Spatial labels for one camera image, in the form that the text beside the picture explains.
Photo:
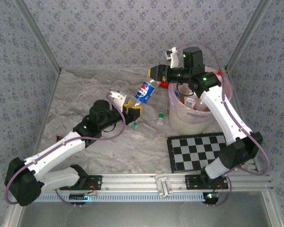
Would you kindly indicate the blue Pepsi label bottle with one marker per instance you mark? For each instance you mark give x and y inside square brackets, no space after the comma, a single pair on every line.
[144,92]

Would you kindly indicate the white bottle red cap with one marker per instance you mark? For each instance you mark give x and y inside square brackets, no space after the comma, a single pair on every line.
[201,105]

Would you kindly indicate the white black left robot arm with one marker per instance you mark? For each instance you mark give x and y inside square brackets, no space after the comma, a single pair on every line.
[56,149]

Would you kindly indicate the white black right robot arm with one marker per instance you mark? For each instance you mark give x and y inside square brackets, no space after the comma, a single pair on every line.
[224,118]

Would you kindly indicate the purple plastic bin liner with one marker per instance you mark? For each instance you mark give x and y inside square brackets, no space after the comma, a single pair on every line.
[175,104]

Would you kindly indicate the white waste bin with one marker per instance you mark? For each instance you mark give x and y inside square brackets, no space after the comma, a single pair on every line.
[187,127]

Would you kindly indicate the clear bottle green cap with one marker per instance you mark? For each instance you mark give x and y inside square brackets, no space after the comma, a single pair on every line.
[162,106]
[135,125]

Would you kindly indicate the small red black tag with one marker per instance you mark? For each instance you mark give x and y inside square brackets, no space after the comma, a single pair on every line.
[59,138]

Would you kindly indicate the black white checkerboard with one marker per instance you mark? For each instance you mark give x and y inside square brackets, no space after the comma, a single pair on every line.
[191,153]

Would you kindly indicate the left circuit board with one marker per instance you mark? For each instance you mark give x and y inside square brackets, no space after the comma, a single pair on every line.
[79,197]

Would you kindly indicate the circuit board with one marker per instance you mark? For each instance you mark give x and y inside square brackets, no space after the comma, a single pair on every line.
[210,196]
[79,197]

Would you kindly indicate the right circuit board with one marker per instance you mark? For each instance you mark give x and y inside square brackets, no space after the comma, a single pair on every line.
[210,196]

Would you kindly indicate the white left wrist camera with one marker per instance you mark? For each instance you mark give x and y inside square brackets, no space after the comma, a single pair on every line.
[118,99]

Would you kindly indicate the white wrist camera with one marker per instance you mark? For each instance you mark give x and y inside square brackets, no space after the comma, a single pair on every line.
[174,56]
[118,99]

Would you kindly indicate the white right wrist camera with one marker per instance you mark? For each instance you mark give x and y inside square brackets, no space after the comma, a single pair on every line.
[174,56]

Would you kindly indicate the aluminium front rail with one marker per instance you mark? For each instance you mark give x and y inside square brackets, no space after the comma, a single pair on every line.
[132,182]

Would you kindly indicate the aluminium frame post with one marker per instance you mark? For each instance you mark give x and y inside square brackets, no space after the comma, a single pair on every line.
[251,26]
[38,35]

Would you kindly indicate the white rail clamp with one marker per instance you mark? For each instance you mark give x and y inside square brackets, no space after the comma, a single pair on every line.
[163,184]

